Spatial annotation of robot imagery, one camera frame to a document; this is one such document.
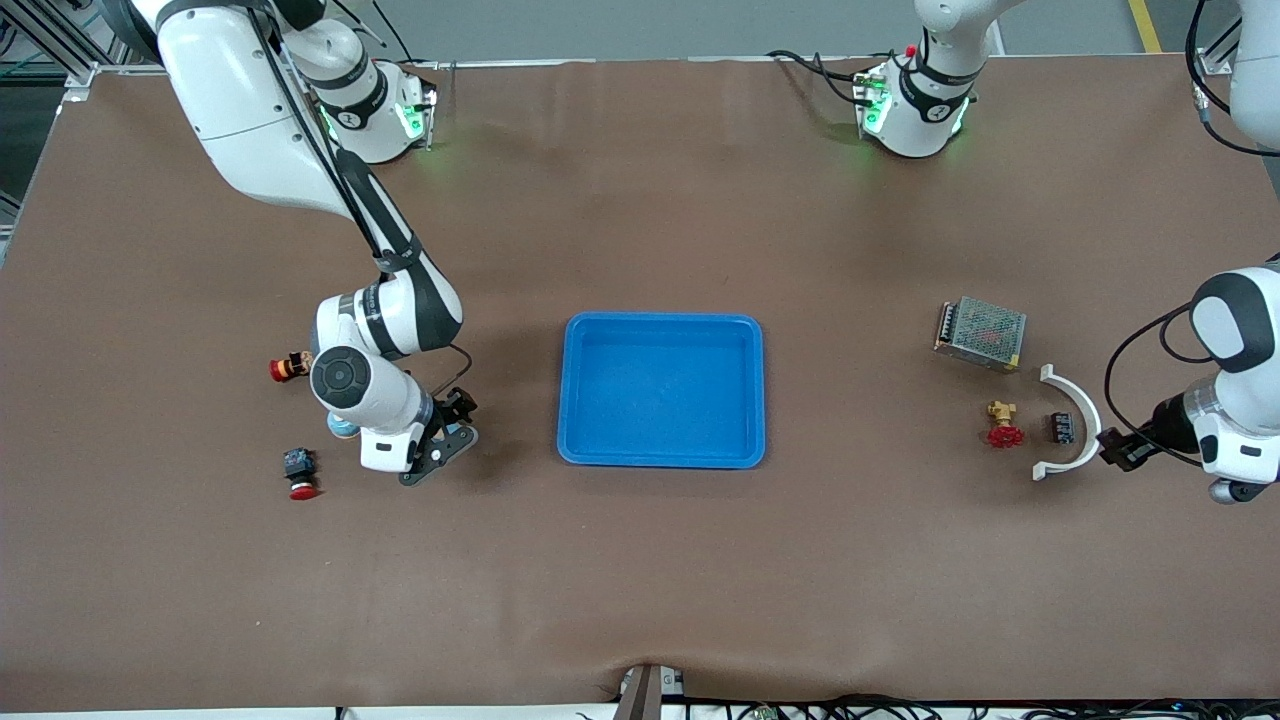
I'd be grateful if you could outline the blue red emergency stop button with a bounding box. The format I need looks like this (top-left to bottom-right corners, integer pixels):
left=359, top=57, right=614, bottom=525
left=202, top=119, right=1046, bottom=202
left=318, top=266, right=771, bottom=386
left=283, top=448, right=321, bottom=501

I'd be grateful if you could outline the blue plastic tray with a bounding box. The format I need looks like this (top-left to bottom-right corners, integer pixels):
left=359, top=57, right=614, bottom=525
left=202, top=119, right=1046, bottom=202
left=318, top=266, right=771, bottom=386
left=557, top=312, right=767, bottom=470

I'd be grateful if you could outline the brown table mat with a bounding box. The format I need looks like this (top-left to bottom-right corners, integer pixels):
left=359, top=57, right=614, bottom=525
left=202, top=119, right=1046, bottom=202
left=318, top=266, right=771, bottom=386
left=0, top=55, right=1280, bottom=713

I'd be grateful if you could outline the black base cable bundle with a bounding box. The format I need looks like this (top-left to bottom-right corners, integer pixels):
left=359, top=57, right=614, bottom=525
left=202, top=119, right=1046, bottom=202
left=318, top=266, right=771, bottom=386
left=766, top=48, right=881, bottom=106

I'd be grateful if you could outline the brass valve red handwheel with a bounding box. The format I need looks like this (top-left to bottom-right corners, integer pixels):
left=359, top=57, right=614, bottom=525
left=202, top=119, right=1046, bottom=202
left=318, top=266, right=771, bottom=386
left=984, top=400, right=1025, bottom=450

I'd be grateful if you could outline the white curved plastic bracket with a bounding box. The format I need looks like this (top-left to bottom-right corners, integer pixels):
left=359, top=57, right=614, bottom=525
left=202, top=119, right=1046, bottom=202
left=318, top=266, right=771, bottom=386
left=1031, top=364, right=1103, bottom=483

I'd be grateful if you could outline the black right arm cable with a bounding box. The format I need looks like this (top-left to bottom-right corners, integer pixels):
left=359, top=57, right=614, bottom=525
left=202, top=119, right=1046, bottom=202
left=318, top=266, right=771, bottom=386
left=240, top=0, right=473, bottom=396

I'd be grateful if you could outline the aluminium frame profile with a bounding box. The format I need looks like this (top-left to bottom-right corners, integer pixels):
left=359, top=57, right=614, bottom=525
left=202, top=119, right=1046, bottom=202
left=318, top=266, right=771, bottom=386
left=0, top=0, right=141, bottom=101
left=1195, top=20, right=1241, bottom=76

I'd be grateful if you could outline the metal mesh power supply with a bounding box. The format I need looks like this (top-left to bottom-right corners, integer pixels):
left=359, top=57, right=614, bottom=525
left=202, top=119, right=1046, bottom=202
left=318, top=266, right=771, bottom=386
left=933, top=296, right=1028, bottom=375

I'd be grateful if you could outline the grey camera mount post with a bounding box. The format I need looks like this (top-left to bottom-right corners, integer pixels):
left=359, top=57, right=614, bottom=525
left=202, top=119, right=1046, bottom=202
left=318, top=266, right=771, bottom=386
left=612, top=662, right=689, bottom=720

